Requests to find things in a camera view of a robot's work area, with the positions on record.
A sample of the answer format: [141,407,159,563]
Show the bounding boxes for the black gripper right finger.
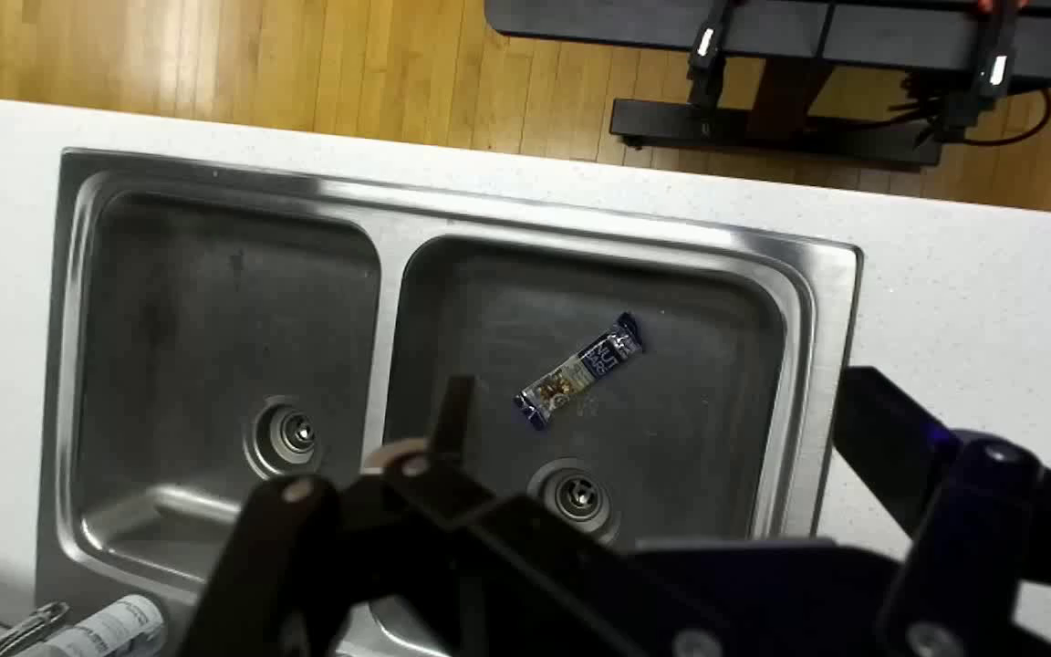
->
[828,366,1051,657]

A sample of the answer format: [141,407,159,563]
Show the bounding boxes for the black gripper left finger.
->
[174,373,721,657]

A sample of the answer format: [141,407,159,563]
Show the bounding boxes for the blue nut bar packet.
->
[512,308,649,434]

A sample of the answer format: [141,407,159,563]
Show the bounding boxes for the round steel sink drain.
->
[241,395,330,480]
[525,454,620,541]

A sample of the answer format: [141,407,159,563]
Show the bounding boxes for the stainless steel double sink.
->
[34,144,864,657]

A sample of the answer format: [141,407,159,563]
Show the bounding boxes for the clear soap pump bottle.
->
[0,592,170,657]

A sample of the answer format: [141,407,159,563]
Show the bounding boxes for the black clamp white label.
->
[935,0,1028,137]
[684,0,743,116]

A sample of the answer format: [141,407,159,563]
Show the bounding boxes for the black stand base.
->
[606,57,949,176]

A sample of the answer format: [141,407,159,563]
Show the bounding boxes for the thin red cable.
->
[957,82,1051,148]

